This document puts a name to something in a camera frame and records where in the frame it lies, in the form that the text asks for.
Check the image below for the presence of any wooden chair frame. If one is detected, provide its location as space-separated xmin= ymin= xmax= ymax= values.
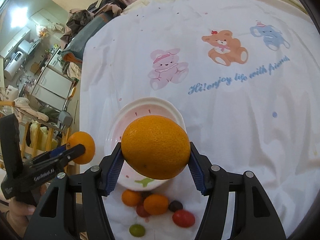
xmin=1 ymin=98 xmax=71 ymax=161

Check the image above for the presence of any pile of clothes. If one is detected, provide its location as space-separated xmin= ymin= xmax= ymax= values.
xmin=60 ymin=0 xmax=136 ymax=49

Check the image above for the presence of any small mandarin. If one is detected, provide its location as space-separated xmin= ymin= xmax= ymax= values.
xmin=143 ymin=194 xmax=169 ymax=216
xmin=66 ymin=131 xmax=95 ymax=165
xmin=121 ymin=189 xmax=142 ymax=207

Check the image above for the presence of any green cherry tomato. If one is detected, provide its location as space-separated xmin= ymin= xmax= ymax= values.
xmin=129 ymin=224 xmax=146 ymax=237

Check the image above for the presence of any white kitchen cabinet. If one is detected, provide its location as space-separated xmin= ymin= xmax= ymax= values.
xmin=31 ymin=48 xmax=74 ymax=111

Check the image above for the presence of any white cartoon bed sheet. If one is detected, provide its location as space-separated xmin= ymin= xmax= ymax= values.
xmin=80 ymin=0 xmax=319 ymax=236

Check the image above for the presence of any left hand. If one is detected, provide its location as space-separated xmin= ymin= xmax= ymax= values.
xmin=7 ymin=197 xmax=36 ymax=238

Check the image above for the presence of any dark red cherry tomato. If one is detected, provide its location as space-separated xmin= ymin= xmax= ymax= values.
xmin=136 ymin=202 xmax=150 ymax=218

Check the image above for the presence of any large orange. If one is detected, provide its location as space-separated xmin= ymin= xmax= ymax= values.
xmin=121 ymin=115 xmax=191 ymax=180

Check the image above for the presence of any dark purple cherry tomato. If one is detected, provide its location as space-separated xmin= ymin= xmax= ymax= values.
xmin=168 ymin=200 xmax=183 ymax=212

